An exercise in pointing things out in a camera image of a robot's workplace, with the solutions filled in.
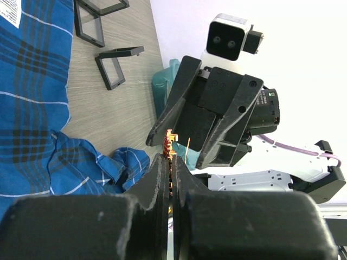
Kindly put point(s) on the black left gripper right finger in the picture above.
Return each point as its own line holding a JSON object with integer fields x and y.
{"x": 244, "y": 225}

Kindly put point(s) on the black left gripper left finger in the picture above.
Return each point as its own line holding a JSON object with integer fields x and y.
{"x": 132, "y": 225}

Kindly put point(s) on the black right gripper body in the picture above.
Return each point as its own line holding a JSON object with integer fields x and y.
{"x": 209, "y": 99}

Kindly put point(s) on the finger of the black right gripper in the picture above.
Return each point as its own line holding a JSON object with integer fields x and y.
{"x": 220, "y": 147}
{"x": 186, "y": 74}

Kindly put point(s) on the orange leaf brooch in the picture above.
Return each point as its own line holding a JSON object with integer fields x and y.
{"x": 168, "y": 152}

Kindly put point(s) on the blue plaid shirt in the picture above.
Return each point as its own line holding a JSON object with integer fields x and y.
{"x": 37, "y": 158}

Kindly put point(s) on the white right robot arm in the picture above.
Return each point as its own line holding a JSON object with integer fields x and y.
{"x": 266, "y": 164}

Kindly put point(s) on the teal plastic bin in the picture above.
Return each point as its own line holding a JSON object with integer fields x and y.
{"x": 162, "y": 82}

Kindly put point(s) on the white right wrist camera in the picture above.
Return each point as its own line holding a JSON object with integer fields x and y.
{"x": 229, "y": 35}

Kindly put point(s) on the small black tilted frame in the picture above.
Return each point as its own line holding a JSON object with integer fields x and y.
{"x": 109, "y": 66}

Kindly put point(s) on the black square frame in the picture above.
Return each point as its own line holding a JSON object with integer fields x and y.
{"x": 87, "y": 18}

